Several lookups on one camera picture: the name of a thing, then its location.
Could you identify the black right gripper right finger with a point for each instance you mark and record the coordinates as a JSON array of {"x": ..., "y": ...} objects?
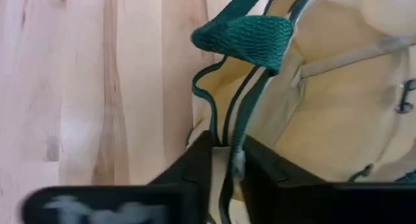
[{"x": 292, "y": 198}]

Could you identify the beige gardening bag green trim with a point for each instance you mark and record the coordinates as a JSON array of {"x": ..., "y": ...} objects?
[{"x": 325, "y": 113}]

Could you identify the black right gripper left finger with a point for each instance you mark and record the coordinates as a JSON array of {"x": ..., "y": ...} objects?
[{"x": 182, "y": 201}]

